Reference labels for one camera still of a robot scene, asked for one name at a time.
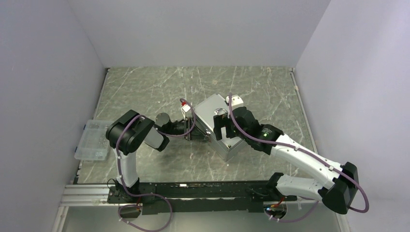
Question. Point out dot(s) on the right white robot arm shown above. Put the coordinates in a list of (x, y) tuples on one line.
[(332, 183)]

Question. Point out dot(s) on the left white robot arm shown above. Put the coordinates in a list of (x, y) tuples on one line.
[(126, 134)]

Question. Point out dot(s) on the clear plastic storage box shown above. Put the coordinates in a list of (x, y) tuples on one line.
[(93, 145)]

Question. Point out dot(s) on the grey metal medicine case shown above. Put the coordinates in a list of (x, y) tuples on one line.
[(205, 110)]

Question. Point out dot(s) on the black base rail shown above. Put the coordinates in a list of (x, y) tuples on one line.
[(183, 197)]

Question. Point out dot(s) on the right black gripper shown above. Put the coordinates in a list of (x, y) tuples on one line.
[(222, 121)]

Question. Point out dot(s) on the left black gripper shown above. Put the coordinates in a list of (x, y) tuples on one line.
[(196, 134)]

